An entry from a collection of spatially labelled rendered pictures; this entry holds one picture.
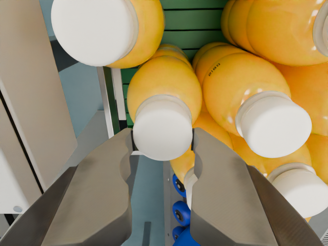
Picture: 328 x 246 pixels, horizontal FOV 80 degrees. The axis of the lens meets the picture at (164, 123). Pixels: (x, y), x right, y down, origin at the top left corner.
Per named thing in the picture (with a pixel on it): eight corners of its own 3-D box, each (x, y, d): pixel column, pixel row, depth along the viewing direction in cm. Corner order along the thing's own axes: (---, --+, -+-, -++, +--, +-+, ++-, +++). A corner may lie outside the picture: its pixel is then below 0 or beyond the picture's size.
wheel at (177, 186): (187, 204, 32) (196, 198, 33) (188, 184, 30) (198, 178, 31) (170, 188, 35) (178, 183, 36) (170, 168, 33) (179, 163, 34)
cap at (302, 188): (274, 207, 18) (284, 226, 16) (265, 177, 16) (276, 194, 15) (320, 195, 17) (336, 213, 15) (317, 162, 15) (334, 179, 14)
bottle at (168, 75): (196, 51, 29) (232, 96, 13) (179, 94, 32) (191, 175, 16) (150, 35, 28) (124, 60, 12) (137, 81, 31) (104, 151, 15)
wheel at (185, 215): (185, 233, 35) (194, 227, 36) (186, 216, 33) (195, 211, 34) (170, 215, 39) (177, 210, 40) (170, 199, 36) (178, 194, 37)
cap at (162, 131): (199, 109, 13) (203, 121, 12) (179, 153, 15) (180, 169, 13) (143, 91, 13) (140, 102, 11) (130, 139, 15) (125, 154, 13)
